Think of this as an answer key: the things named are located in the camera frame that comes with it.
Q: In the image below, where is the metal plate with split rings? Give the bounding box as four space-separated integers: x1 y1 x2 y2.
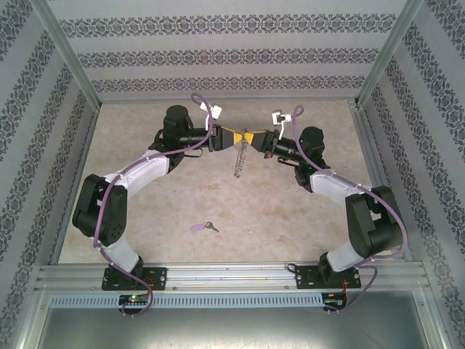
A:
232 137 250 180

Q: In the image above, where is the right controller circuit board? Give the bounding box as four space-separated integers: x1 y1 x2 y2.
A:
323 292 348 310

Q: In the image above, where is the controller circuit board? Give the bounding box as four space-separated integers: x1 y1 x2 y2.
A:
323 292 348 310
118 293 149 306

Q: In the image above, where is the left controller circuit board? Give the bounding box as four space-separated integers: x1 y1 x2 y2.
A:
118 293 149 306

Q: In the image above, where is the grey metal shelf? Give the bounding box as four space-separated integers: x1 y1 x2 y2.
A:
36 307 448 349

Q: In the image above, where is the aluminium wall base strip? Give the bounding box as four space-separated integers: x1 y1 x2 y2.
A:
100 97 359 105

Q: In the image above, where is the aluminium right side rail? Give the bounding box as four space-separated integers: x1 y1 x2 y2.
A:
348 100 413 262

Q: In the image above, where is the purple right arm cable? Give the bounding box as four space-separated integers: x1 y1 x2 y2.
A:
290 104 408 314

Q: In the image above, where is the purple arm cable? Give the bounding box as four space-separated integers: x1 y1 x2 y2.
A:
290 104 408 314
92 92 216 320

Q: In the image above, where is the aluminium right corner post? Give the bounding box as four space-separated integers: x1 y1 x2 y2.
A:
355 0 426 106

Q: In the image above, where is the aluminium corner post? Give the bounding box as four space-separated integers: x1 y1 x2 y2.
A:
31 0 102 106
355 0 426 106

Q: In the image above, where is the aluminium left side rail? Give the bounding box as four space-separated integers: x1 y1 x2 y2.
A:
50 103 101 265

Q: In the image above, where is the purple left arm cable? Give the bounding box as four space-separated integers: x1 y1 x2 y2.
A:
92 92 216 320

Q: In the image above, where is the aluminium left corner post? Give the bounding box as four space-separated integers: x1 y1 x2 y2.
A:
31 0 102 106

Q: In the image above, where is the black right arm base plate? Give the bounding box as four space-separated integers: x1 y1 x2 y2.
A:
296 267 363 291

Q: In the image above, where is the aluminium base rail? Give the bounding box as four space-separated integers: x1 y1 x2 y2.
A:
34 261 432 292

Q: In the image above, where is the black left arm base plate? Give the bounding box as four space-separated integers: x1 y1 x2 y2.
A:
102 267 168 292

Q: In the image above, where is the grey slotted cable duct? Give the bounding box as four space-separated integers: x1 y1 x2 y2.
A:
49 292 324 309

